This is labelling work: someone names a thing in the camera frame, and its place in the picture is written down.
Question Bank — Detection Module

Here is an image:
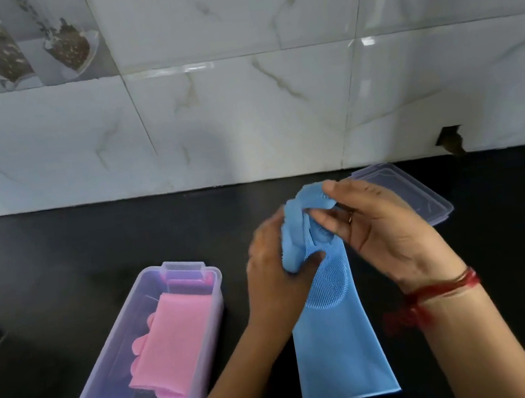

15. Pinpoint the person's left hand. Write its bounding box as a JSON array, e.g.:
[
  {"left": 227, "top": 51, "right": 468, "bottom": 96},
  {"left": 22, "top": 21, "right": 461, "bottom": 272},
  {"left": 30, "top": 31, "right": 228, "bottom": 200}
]
[{"left": 230, "top": 199, "right": 338, "bottom": 339}]

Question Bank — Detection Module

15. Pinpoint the person's right hand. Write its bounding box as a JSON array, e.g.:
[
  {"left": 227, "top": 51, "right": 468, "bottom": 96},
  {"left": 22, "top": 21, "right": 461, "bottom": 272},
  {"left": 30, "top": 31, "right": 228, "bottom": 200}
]
[{"left": 302, "top": 159, "right": 471, "bottom": 308}]

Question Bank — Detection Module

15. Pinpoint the transparent plastic lid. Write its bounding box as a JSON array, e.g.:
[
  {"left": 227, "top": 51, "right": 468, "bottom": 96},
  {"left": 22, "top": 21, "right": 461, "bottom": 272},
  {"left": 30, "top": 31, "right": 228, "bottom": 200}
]
[{"left": 345, "top": 152, "right": 458, "bottom": 241}]

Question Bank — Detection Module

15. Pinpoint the transparent plastic box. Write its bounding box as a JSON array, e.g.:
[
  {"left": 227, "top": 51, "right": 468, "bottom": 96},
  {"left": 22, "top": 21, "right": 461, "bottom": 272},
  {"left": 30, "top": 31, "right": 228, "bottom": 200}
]
[{"left": 55, "top": 253, "right": 244, "bottom": 398}]

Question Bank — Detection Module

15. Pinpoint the dessert picture wall tile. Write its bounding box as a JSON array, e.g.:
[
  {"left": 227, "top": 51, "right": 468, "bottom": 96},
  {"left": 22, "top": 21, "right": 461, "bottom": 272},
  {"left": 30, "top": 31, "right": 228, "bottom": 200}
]
[{"left": 0, "top": 0, "right": 121, "bottom": 96}]

